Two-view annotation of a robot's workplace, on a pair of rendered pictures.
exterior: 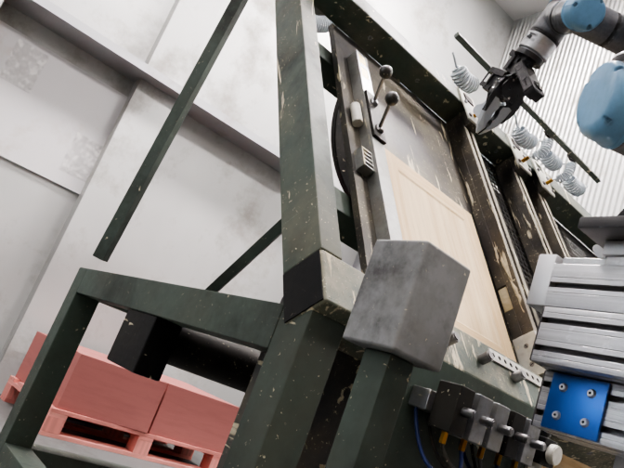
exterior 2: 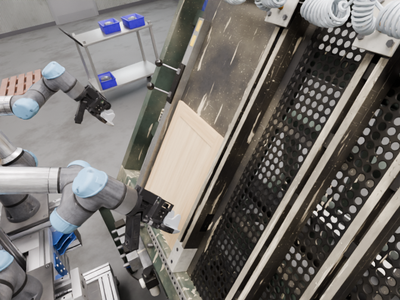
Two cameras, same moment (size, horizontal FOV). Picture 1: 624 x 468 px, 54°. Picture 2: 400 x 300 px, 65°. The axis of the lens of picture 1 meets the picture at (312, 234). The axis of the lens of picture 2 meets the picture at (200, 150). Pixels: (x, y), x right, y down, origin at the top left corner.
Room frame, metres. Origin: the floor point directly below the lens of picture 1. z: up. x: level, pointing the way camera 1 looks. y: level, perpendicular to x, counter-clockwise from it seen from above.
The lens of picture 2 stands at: (1.97, -1.43, 2.06)
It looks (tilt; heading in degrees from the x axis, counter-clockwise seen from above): 36 degrees down; 104
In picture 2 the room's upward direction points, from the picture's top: 10 degrees counter-clockwise
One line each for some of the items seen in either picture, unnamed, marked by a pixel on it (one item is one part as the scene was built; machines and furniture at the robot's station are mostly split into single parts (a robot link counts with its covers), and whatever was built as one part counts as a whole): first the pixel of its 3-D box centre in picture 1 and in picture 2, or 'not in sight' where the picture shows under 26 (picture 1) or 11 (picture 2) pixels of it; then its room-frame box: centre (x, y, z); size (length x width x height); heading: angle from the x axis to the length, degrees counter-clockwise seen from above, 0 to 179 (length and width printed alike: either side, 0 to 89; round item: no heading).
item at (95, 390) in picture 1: (125, 403); not in sight; (4.11, 0.72, 0.22); 1.27 x 0.92 x 0.45; 122
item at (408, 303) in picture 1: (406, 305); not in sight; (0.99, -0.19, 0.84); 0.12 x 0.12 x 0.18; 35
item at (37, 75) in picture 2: not in sight; (21, 86); (-2.29, 3.35, 0.05); 1.12 x 0.75 x 0.10; 119
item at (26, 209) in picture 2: not in sight; (19, 203); (0.83, -0.53, 1.09); 0.15 x 0.15 x 0.10
